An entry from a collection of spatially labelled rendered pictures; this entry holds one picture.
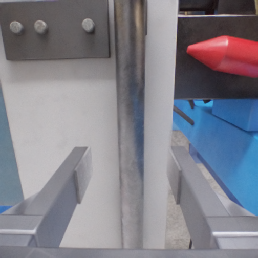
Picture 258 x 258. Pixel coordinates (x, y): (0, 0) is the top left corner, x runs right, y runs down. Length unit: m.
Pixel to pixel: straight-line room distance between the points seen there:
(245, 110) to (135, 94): 0.30
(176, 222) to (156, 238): 1.64
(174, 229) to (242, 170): 1.64
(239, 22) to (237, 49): 0.08
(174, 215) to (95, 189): 1.68
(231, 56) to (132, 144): 0.21
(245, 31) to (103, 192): 0.37
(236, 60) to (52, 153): 0.32
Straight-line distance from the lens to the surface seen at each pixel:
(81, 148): 0.16
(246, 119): 0.46
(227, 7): 0.50
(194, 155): 1.65
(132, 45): 0.22
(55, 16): 0.27
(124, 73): 0.22
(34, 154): 0.32
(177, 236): 2.13
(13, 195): 0.56
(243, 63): 0.36
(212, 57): 0.35
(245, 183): 0.47
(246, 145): 0.46
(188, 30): 0.39
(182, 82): 0.38
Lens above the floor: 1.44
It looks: 74 degrees down
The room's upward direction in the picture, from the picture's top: 174 degrees counter-clockwise
